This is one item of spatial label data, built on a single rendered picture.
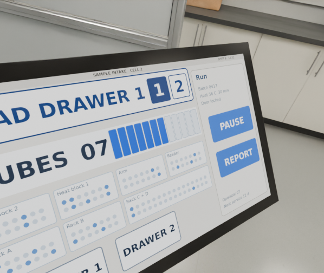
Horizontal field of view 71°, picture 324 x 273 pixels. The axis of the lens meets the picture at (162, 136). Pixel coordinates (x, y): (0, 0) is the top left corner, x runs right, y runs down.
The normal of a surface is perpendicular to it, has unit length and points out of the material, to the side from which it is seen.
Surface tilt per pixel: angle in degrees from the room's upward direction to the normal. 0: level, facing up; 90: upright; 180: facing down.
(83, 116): 50
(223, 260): 0
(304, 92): 90
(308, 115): 90
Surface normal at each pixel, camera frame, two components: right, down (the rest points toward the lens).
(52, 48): -0.30, 0.59
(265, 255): 0.13, -0.76
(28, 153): 0.47, -0.03
